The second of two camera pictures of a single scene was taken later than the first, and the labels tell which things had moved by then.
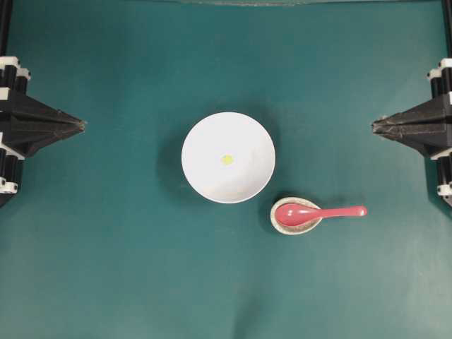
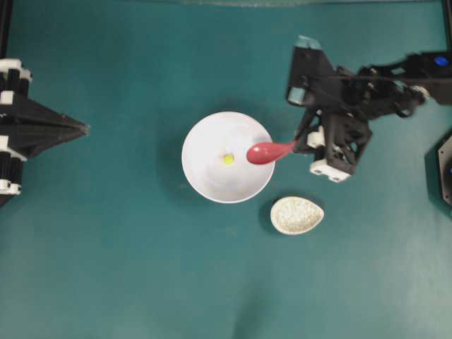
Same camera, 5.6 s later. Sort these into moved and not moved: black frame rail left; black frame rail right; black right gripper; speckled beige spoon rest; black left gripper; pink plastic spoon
Moved: black right gripper; pink plastic spoon
Not moved: black frame rail right; black left gripper; speckled beige spoon rest; black frame rail left
